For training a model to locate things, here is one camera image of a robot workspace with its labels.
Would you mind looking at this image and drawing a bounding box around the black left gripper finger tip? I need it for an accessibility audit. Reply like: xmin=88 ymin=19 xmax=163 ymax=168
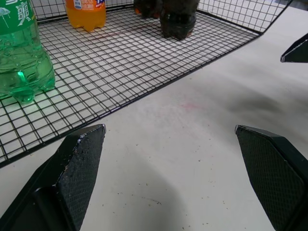
xmin=280 ymin=33 xmax=308 ymax=64

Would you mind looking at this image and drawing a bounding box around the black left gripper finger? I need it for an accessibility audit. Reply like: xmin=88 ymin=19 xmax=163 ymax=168
xmin=234 ymin=125 xmax=308 ymax=231
xmin=0 ymin=124 xmax=107 ymax=231

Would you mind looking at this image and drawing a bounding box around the dark cola bottle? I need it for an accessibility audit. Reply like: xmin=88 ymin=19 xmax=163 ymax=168
xmin=159 ymin=0 xmax=201 ymax=40
xmin=133 ymin=0 xmax=164 ymax=19

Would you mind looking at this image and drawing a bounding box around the green soda bottle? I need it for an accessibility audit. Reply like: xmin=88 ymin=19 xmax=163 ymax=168
xmin=0 ymin=0 xmax=56 ymax=104

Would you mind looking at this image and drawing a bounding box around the orange soda bottle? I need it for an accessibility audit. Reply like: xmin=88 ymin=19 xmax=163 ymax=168
xmin=65 ymin=0 xmax=107 ymax=33

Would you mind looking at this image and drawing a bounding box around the black wire grid basket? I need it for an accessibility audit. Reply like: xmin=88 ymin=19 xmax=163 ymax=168
xmin=0 ymin=0 xmax=294 ymax=168

